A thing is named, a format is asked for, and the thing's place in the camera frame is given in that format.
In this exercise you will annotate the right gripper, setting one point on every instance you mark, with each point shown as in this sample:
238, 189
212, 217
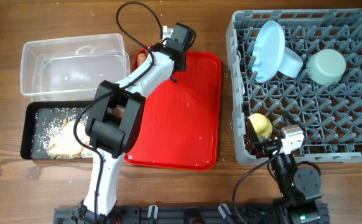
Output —
267, 145

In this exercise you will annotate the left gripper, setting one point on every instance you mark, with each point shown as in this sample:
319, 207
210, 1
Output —
184, 68

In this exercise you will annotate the yellow plastic cup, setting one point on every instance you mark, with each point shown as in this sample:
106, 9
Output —
262, 125

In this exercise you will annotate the orange carrot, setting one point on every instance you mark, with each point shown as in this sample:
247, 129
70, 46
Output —
141, 57

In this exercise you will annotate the light blue bowl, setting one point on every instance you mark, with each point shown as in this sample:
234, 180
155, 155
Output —
291, 63

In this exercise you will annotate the light blue plate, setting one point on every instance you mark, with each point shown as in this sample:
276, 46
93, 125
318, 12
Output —
268, 51

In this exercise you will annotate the pale green bowl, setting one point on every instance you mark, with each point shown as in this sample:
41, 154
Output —
326, 67

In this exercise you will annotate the white plastic spoon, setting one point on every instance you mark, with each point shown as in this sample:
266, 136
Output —
241, 77

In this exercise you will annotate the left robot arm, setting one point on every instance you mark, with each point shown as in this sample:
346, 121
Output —
115, 118

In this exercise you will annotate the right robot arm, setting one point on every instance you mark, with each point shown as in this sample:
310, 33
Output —
299, 182

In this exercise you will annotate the grey dishwasher rack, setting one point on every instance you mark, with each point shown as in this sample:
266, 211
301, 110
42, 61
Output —
330, 115

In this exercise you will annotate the red plastic tray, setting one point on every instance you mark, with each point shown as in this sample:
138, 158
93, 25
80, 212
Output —
181, 119

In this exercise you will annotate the clear plastic bin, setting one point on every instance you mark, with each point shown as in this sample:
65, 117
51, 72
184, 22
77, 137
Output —
71, 68

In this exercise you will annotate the food scraps on plate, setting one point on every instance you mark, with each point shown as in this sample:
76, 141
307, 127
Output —
63, 140

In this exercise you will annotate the black plastic tray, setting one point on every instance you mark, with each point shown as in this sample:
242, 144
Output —
29, 122

